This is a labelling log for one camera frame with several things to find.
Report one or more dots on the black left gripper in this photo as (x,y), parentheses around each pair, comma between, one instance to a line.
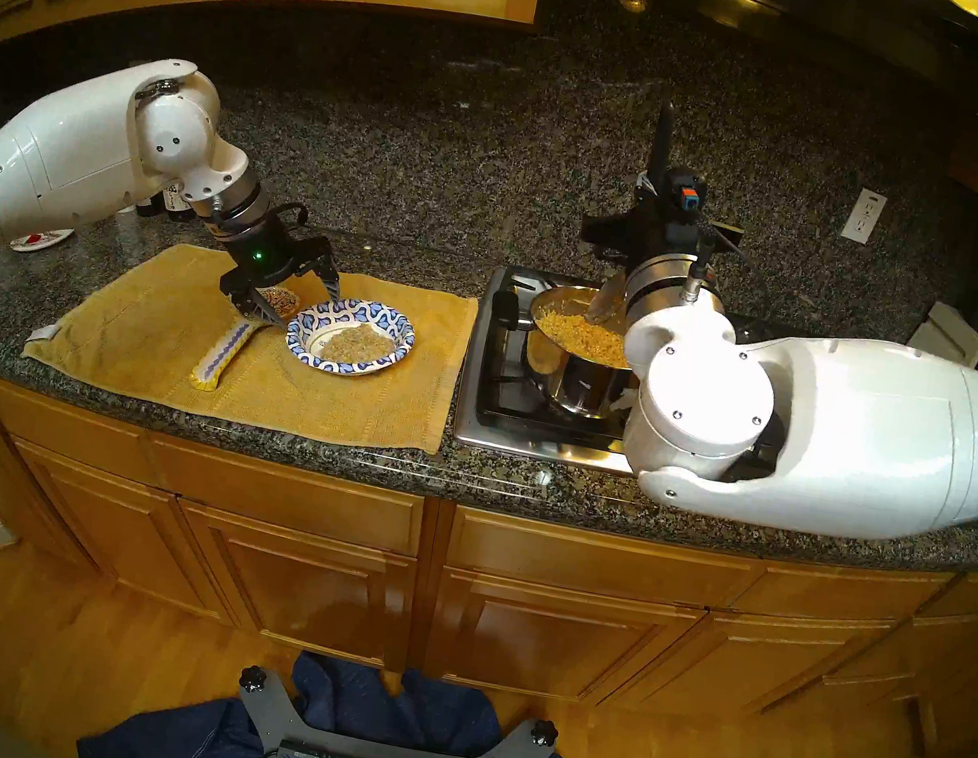
(272,258)

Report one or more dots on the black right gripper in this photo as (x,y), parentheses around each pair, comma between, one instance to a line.
(663,226)

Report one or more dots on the blue white paper bowl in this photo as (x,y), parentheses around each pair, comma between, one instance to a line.
(310,334)

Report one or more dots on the scooped oatmeal portion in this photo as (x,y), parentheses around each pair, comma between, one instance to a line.
(358,344)

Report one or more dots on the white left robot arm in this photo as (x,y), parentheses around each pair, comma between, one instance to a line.
(51,161)

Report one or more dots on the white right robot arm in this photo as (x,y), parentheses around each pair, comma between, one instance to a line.
(861,436)

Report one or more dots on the colourful ceramic spoon rest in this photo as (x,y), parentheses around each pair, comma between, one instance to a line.
(224,352)

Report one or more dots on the yellow terry towel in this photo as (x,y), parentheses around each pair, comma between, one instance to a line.
(372,410)

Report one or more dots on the soy sauce bottle white cap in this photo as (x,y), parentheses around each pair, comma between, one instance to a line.
(176,205)

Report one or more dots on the stainless steel saucepan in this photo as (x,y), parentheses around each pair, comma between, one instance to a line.
(562,386)

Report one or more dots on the black gas stovetop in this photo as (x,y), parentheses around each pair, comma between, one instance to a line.
(481,423)

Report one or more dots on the small white saucer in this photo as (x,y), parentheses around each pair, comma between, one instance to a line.
(42,241)

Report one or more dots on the wooden base cabinets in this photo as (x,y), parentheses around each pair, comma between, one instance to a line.
(307,576)

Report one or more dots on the range hood lamp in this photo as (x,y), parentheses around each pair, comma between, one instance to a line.
(968,5)

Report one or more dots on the blue denim cloth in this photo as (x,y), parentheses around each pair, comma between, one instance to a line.
(389,701)

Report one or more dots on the white wall outlet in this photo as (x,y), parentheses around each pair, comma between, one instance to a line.
(865,217)

